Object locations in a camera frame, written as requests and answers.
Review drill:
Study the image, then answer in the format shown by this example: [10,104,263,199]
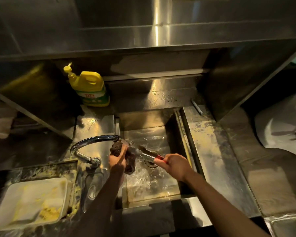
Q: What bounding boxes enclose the person's right hand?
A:
[154,153,194,182]

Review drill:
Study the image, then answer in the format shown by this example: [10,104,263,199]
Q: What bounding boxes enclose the person's left hand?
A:
[109,144,128,173]

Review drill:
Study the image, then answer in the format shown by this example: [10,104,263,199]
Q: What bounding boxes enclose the dark brown scrubbing sponge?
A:
[110,142,136,175]

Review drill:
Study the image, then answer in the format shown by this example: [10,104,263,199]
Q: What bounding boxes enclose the metal tongs with red handle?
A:
[130,145,167,164]

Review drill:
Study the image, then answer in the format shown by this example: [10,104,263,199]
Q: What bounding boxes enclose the person's right forearm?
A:
[183,169,272,237]

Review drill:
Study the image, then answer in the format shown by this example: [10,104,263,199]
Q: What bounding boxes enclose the person's left forearm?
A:
[72,168,126,237]

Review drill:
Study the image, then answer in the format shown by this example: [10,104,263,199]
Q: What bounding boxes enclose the round sink drain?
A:
[144,151,161,169]

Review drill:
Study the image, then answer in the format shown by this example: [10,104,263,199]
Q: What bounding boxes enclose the stainless steel sink basin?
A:
[115,107,205,209]

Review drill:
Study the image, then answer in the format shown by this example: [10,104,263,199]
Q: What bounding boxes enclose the curved chrome sink faucet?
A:
[70,135,120,169]

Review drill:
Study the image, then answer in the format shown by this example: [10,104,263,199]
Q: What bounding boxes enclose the clear glass lid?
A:
[82,168,108,213]

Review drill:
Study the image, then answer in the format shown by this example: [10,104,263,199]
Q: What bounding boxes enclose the small metal rod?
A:
[190,99,204,116]

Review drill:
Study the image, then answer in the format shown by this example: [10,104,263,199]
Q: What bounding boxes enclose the yellow dish soap bottle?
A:
[63,63,110,107]

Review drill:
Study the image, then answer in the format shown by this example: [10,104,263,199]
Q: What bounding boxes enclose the white rectangular plastic tray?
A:
[0,178,69,231]

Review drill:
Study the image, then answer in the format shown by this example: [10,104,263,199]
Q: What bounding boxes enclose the stainless steel shelf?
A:
[0,0,296,62]

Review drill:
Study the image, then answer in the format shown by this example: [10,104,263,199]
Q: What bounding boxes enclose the large white plastic bag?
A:
[255,88,296,156]

